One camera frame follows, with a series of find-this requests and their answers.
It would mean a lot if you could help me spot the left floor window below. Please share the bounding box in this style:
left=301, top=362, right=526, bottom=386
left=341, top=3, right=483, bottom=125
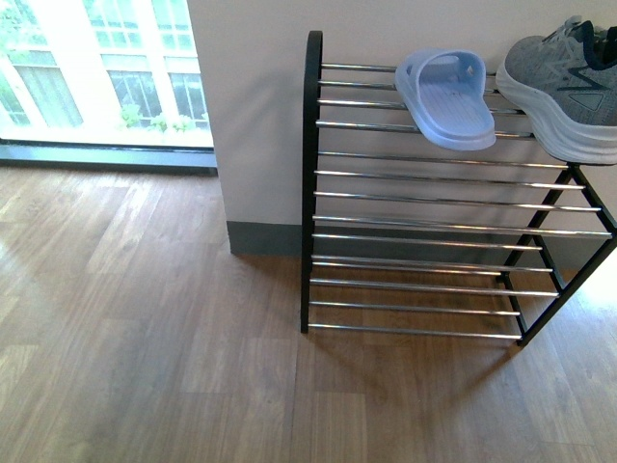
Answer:
left=1, top=1, right=217, bottom=172

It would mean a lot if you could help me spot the light blue slipper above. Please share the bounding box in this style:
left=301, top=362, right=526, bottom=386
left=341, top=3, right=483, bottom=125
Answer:
left=394, top=48, right=496, bottom=151

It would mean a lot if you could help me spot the black metal shoe rack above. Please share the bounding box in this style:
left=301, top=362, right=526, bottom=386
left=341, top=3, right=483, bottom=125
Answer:
left=300, top=31, right=616, bottom=344

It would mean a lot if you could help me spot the grey sneaker with navy collar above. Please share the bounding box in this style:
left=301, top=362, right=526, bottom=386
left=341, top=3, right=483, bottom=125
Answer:
left=496, top=16, right=616, bottom=166

